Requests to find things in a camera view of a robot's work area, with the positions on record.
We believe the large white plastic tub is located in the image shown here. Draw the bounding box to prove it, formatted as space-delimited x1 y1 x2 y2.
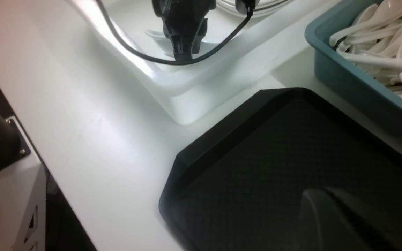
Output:
68 0 340 125

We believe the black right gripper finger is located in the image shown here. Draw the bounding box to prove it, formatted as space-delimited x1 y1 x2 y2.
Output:
299 188 402 251

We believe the teal plastic spoon bin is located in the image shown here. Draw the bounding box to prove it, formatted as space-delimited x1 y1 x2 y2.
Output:
305 0 402 137

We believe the black plastic serving tray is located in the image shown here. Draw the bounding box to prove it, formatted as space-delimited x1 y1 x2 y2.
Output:
158 88 402 251

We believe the stack of white square plates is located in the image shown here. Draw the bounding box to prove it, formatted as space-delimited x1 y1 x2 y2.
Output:
215 0 296 18

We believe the pile of white soup spoons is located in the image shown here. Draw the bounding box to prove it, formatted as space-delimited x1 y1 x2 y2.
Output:
328 0 402 98

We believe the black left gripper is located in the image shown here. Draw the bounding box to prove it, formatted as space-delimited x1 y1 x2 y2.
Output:
152 0 216 62

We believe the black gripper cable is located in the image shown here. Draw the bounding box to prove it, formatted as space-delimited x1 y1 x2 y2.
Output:
95 0 257 66

